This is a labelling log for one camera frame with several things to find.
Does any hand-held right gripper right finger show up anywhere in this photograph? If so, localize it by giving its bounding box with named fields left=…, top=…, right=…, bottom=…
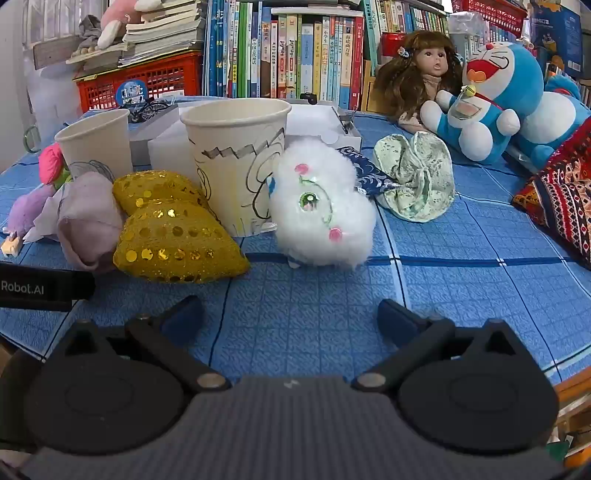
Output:
left=353, top=299, right=532, bottom=393

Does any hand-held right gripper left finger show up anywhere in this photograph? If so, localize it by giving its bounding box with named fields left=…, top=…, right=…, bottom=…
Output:
left=55, top=295, right=232, bottom=393

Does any yellow sequined plush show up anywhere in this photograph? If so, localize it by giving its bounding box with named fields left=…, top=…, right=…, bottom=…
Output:
left=112, top=171, right=218, bottom=222
left=113, top=200, right=251, bottom=283

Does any purple haired cloth doll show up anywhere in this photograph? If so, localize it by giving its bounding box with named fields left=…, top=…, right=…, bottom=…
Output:
left=2, top=172, right=125, bottom=273

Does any white fluffy plush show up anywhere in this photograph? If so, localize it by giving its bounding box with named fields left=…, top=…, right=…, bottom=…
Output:
left=268, top=137, right=378, bottom=271

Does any pink flower toy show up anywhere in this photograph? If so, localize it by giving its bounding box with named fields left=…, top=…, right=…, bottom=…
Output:
left=38, top=143, right=72, bottom=190

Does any navy patterned cloth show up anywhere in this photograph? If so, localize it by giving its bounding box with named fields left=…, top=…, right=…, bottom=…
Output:
left=335, top=147, right=402, bottom=199

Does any green floral cloth scrunchie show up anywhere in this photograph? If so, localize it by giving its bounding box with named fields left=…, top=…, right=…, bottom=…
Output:
left=373, top=131, right=456, bottom=223

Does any paper cup with dog drawing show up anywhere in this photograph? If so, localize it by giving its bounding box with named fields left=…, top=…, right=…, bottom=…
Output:
left=54, top=108, right=134, bottom=183

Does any paper cup with zigzag drawing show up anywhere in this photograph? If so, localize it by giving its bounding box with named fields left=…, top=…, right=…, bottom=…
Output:
left=180, top=98, right=293, bottom=238

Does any white cardboard box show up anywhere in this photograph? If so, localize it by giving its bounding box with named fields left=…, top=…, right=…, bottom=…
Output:
left=129, top=102, right=363, bottom=181

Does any blue checked tablecloth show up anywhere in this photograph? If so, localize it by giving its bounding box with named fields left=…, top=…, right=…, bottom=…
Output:
left=0, top=95, right=591, bottom=398

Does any white plastic bag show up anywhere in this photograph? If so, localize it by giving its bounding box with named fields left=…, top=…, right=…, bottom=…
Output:
left=25, top=65, right=88, bottom=134

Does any miniature black bicycle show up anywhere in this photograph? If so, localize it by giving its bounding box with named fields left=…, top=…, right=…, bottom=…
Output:
left=127, top=98, right=171, bottom=124

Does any red patterned cushion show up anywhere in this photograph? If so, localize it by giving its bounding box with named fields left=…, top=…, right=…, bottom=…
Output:
left=512, top=122, right=591, bottom=271

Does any round blue card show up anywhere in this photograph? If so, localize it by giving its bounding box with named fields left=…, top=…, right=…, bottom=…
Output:
left=115, top=79, right=149, bottom=103

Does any grey grid board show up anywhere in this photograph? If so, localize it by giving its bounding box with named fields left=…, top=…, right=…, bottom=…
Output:
left=32, top=34, right=84, bottom=70

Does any red plastic crate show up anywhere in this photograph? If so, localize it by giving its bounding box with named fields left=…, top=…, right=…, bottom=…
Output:
left=74, top=51, right=204, bottom=114

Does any large blue plush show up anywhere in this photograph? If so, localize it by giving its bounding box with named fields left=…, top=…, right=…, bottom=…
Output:
left=510, top=74, right=591, bottom=169

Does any brown haired doll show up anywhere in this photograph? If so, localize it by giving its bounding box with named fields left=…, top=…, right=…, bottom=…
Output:
left=373, top=30, right=465, bottom=134

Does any grey cloth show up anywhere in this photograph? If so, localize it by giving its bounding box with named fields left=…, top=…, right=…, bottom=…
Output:
left=76, top=14, right=105, bottom=51

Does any red can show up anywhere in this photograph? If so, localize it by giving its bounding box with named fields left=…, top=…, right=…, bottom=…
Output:
left=379, top=32, right=419, bottom=68

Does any blue cat plush with bell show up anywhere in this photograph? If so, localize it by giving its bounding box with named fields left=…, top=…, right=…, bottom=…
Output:
left=419, top=41, right=546, bottom=162

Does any row of upright books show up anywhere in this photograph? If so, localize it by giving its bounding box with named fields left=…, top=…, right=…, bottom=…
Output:
left=203, top=0, right=591, bottom=112

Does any pink plush rabbit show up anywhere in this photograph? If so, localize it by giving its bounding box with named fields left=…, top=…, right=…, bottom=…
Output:
left=97, top=0, right=162, bottom=49

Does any stack of worn books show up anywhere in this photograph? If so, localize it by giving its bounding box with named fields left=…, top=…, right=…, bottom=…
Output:
left=67, top=0, right=208, bottom=70

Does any clear plastic bag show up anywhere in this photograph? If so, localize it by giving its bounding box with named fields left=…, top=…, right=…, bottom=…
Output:
left=450, top=11, right=485, bottom=38

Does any small pile of flat books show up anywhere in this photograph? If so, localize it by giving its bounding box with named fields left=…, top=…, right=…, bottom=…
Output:
left=270, top=6, right=365, bottom=19

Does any red plastic basket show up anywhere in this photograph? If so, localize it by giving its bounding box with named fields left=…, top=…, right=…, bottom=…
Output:
left=450, top=0, right=528, bottom=33

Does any blue cardboard box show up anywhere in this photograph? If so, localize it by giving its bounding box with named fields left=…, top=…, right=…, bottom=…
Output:
left=526, top=0, right=583, bottom=79

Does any glass mug with green handle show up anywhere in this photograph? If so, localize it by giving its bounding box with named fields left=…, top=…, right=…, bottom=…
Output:
left=23, top=122, right=61, bottom=155

